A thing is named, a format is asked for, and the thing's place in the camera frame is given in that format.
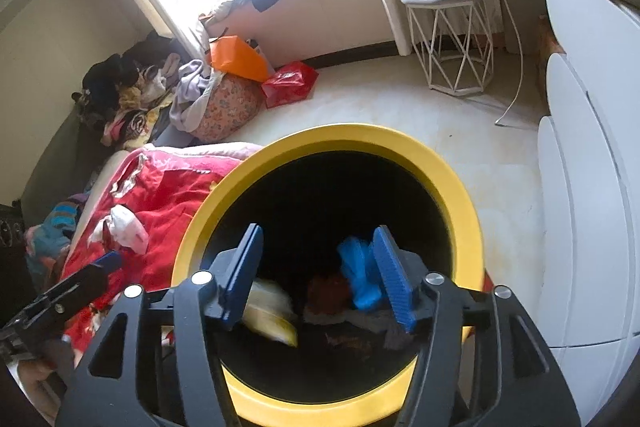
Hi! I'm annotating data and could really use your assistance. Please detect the colourful patterned garment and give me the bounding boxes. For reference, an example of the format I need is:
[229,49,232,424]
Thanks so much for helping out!
[25,193,92,279]

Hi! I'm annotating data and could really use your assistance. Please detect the white drawer chest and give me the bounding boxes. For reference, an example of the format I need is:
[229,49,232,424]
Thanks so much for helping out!
[536,0,640,408]

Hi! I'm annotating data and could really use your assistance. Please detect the grey green headboard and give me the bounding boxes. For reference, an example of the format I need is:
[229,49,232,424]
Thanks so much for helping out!
[20,107,117,208]

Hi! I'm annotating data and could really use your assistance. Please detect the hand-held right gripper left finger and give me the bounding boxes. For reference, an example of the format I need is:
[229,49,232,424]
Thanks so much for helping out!
[55,223,264,427]

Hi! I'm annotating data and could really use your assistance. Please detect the pale yellow wrapper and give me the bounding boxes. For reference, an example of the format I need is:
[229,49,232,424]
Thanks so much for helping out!
[242,279,300,348]

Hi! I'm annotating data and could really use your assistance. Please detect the white cable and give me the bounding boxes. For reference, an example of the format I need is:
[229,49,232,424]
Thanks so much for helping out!
[486,0,527,128]

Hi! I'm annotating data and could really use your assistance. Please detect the floral fabric basket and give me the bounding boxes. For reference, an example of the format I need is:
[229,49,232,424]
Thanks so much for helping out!
[191,74,264,144]

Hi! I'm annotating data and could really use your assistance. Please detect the red floral blanket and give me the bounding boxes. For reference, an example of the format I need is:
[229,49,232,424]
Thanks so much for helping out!
[59,144,266,354]

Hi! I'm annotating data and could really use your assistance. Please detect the grey white clothes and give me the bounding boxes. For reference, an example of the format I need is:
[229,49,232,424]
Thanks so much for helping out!
[169,58,224,134]

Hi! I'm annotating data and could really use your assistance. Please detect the red plastic bag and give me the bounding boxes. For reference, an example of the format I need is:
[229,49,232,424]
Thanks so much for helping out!
[261,60,320,109]

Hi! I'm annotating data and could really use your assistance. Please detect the bed with beige sheet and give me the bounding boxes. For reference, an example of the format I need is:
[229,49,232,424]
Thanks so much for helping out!
[65,149,133,258]

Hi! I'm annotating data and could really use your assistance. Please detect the pile of black clothes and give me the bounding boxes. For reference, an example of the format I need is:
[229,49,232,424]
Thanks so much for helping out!
[71,32,177,118]

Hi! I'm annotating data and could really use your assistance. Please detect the yellow rimmed black trash bin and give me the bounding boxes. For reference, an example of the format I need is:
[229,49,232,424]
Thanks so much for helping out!
[171,124,485,424]

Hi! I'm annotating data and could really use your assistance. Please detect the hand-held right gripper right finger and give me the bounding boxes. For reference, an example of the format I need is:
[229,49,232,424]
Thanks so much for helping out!
[372,225,583,427]

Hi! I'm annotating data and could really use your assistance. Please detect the person's left hand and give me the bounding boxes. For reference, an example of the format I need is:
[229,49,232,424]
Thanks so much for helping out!
[17,357,67,425]

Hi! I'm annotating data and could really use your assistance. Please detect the pile of patterned clothes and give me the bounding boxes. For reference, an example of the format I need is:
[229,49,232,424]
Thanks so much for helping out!
[101,52,182,146]

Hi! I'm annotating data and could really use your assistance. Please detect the blue plastic bag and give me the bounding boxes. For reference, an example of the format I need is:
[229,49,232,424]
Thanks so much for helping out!
[337,234,385,312]

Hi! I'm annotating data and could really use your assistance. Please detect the white window seat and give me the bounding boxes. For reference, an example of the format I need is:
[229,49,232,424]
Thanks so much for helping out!
[204,0,402,68]

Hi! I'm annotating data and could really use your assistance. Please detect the orange paper bag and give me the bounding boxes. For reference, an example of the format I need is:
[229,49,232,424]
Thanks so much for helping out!
[208,35,271,83]

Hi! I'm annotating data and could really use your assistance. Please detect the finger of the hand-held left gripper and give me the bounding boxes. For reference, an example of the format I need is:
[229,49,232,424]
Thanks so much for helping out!
[25,251,124,324]

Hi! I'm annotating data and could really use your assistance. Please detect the pink white clothes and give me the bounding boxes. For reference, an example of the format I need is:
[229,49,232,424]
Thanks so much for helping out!
[196,0,242,26]

